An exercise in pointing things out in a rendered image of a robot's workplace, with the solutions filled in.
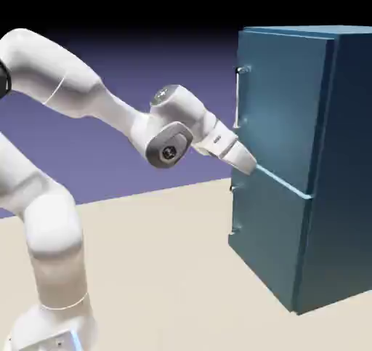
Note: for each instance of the short blue cabinet door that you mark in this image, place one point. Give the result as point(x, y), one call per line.
point(267, 234)

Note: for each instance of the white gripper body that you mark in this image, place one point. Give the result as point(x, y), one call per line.
point(239, 156)

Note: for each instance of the tall blue cabinet door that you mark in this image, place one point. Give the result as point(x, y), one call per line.
point(284, 109)

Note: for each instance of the blue cabinet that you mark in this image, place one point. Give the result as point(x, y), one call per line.
point(343, 153)

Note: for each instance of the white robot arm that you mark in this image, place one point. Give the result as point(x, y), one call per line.
point(52, 74)

